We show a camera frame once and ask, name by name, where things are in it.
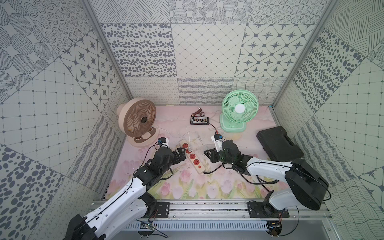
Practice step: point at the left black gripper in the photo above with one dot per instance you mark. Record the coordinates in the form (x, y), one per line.
(175, 154)

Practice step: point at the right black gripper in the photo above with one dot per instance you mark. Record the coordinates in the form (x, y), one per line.
(212, 154)

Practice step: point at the cream red power strip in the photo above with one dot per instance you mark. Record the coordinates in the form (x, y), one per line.
(193, 156)

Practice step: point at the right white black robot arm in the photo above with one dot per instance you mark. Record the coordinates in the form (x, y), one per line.
(306, 186)

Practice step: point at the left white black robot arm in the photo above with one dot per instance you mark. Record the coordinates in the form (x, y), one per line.
(131, 203)

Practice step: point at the pink brown desk fan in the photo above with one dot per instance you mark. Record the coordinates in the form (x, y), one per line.
(136, 119)

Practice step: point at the green desk fan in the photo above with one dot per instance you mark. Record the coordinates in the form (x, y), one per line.
(238, 108)

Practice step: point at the black charging board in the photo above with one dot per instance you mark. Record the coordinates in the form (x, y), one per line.
(196, 120)

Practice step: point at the black plastic case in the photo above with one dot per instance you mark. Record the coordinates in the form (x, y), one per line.
(277, 144)

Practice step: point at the left green circuit board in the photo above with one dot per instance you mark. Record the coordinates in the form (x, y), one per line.
(146, 229)

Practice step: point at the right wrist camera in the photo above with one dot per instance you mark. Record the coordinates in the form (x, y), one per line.
(218, 139)

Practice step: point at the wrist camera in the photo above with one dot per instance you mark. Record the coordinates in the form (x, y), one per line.
(218, 139)
(163, 142)

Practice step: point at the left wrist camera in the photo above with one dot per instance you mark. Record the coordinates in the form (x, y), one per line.
(163, 142)

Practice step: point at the aluminium mounting rail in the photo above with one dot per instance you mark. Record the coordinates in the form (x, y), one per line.
(235, 209)

